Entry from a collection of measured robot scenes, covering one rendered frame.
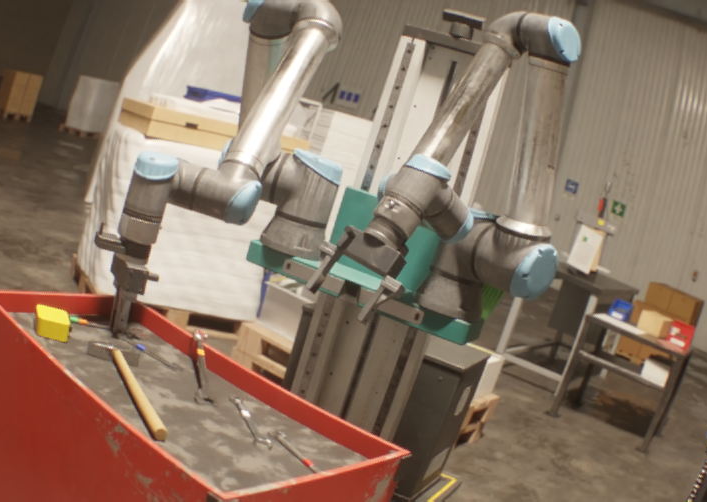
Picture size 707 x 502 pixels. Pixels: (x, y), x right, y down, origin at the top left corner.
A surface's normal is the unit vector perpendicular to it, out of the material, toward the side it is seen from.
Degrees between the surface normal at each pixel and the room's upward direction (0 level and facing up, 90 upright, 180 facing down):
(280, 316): 90
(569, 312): 90
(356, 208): 90
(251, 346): 90
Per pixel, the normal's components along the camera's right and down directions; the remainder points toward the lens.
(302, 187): -0.11, 0.11
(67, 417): -0.54, -0.04
